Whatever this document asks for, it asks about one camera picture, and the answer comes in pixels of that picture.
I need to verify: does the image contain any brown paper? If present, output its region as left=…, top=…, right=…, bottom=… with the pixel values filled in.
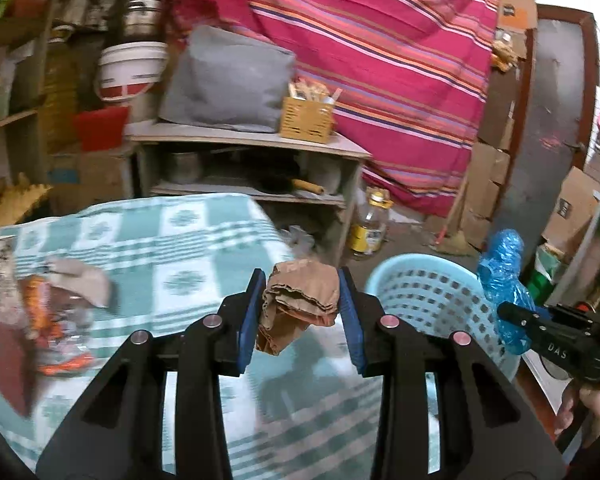
left=256, top=259, right=340, bottom=356

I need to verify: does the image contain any blue plastic bag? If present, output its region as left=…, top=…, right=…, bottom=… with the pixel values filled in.
left=477, top=229, right=536, bottom=356

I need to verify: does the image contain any beige face mask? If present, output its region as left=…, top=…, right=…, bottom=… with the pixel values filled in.
left=46, top=258, right=112, bottom=309

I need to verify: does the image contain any orange snack wrapper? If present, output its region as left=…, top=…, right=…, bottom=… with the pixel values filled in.
left=20, top=275, right=95, bottom=376

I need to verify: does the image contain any person's right hand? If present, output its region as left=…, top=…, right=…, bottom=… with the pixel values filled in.
left=554, top=380, right=600, bottom=448

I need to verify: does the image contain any oil bottle yellow label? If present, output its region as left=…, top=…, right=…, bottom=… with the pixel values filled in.
left=348, top=188, right=392, bottom=257

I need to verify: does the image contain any light blue plastic basket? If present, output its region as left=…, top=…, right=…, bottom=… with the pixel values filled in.
left=365, top=254, right=520, bottom=379

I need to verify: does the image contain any green white checkered tablecloth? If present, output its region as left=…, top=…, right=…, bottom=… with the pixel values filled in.
left=0, top=194, right=381, bottom=479

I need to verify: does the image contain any broom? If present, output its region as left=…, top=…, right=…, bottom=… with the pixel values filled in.
left=430, top=174, right=470, bottom=256

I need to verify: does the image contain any grey wooden shelf unit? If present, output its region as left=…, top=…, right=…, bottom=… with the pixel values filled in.
left=125, top=122, right=370, bottom=266

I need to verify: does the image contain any cardboard box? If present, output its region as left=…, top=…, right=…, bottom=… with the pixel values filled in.
left=542, top=167, right=600, bottom=255

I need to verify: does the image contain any yellow utensil box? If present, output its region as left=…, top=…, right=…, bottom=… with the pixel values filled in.
left=279, top=78, right=342, bottom=144

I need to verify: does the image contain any grey metal door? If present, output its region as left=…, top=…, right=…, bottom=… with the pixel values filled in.
left=492, top=4, right=600, bottom=264

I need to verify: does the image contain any dark red wrapper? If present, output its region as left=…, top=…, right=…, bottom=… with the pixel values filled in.
left=0, top=322, right=35, bottom=417

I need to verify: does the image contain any grey cushion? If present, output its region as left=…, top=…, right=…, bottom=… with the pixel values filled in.
left=159, top=25, right=296, bottom=133

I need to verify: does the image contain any red striped blanket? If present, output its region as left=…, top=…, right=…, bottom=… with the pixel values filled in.
left=171, top=0, right=498, bottom=217

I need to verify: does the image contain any yellow egg tray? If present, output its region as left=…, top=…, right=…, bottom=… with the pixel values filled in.
left=0, top=172, right=53, bottom=228

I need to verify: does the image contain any white red plastic bucket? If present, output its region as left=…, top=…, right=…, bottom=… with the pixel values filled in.
left=94, top=41, right=169, bottom=103

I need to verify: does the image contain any yellow oil jug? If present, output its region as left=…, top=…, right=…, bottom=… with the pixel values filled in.
left=38, top=28, right=78, bottom=153

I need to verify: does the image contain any steel pot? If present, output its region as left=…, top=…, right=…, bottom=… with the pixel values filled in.
left=121, top=0, right=168, bottom=40

